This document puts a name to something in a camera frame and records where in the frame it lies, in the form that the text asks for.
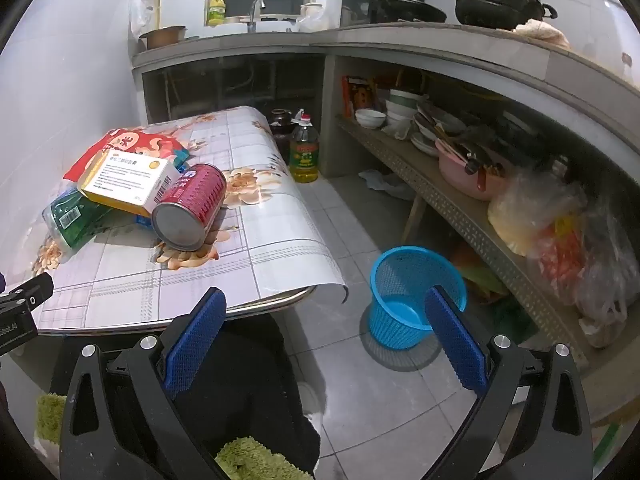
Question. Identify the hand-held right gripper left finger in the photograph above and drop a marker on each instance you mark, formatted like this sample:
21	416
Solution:
195	345

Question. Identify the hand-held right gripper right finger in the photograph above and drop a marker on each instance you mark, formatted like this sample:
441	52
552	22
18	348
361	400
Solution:
455	340

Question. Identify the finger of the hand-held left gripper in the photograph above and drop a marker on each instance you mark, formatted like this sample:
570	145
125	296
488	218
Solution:
22	300

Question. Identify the blue plastic basket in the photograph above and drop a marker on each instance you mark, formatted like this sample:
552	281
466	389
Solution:
400	280

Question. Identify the green packet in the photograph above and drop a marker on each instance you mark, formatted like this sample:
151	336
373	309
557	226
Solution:
70	217

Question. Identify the red beverage can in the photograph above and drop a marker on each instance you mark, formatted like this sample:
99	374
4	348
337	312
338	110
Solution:
192	200

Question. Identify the white and yellow box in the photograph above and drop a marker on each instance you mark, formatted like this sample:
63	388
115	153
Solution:
125	180

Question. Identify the red snack bag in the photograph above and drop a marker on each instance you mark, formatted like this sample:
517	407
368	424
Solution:
125	141

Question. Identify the green bag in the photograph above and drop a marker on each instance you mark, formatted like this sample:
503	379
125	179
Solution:
505	315

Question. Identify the person's black pants leg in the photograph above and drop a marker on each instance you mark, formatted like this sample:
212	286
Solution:
250	375

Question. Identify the green fuzzy cloth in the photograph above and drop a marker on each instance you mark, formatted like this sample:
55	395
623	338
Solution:
50	417
255	460

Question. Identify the grey shelf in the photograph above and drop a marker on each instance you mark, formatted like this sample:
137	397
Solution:
450	205

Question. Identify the clear bag with red contents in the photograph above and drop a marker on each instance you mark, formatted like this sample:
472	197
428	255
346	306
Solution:
565	260

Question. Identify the yellowish plastic bag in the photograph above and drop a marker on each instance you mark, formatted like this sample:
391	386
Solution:
525	210

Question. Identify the white plastic bag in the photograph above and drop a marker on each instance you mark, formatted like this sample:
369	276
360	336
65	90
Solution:
602	320

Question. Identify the pink basin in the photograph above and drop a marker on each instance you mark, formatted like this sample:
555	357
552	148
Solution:
460	180

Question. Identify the cooking oil bottle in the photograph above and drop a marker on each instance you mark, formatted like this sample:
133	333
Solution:
304	157

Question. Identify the stack of plates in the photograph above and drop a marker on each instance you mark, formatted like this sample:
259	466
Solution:
440	120

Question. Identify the dark jar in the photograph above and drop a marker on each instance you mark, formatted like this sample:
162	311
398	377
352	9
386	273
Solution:
280	125

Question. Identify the white bowl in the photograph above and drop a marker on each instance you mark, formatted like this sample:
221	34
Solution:
370	119

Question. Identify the stack of bowls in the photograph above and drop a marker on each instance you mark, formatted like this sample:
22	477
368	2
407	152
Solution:
400	105

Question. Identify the concrete counter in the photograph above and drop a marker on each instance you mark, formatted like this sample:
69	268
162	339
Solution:
400	42

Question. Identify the hanging plastic bag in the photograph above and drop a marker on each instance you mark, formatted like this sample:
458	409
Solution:
137	12

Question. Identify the beige cloth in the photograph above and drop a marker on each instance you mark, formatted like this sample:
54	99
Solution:
542	32

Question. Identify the black wok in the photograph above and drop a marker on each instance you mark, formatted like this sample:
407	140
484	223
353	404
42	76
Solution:
415	10

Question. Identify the metal faucet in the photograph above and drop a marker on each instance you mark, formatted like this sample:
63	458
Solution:
256	10

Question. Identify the white jar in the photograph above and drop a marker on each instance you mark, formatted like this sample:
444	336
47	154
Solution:
311	15

